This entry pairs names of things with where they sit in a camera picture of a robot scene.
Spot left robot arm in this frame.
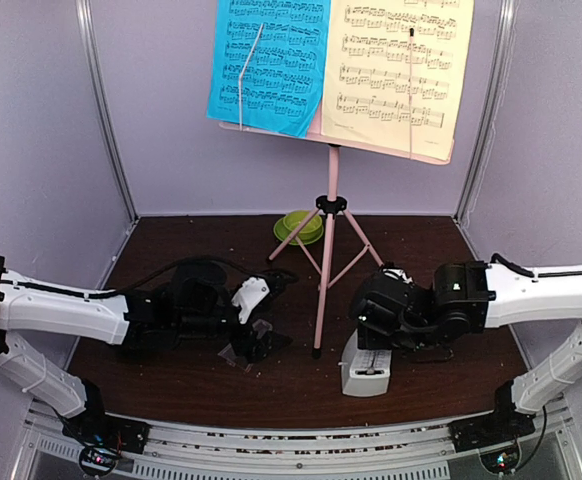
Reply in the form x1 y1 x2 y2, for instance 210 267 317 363
0 256 298 444

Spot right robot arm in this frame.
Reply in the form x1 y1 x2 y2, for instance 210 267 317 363
341 254 582 442

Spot grey metronome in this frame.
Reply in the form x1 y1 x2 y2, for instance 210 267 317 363
339 331 392 398

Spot yellow paper sheet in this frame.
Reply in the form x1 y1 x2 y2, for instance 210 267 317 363
320 0 475 165

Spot right frame post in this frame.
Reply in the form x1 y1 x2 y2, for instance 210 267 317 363
455 0 519 230

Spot green bowl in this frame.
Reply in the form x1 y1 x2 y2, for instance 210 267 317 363
282 210 322 243

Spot frame post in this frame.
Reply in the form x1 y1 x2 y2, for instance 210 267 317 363
455 0 519 230
75 0 139 223

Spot left frame post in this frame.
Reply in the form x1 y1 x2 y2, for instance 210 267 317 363
75 0 139 223

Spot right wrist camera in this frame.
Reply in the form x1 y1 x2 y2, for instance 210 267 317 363
380 266 414 285

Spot blue sheet music paper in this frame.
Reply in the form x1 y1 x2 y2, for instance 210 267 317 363
207 0 331 138

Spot pink music stand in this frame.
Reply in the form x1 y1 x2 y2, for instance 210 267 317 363
217 114 450 359

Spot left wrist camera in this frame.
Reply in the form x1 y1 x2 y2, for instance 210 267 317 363
231 269 298 325

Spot clear metronome front cover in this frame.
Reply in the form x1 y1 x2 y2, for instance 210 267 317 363
217 319 273 372

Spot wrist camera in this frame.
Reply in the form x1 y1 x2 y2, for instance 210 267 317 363
380 266 414 285
231 269 298 325

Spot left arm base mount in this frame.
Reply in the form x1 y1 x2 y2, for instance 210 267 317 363
58 415 150 478

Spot aluminium front rail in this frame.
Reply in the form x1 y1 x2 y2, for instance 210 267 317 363
20 394 582 480

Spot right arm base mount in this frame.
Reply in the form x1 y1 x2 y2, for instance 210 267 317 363
448 412 536 476

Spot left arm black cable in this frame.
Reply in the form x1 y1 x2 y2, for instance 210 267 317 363
0 255 297 301

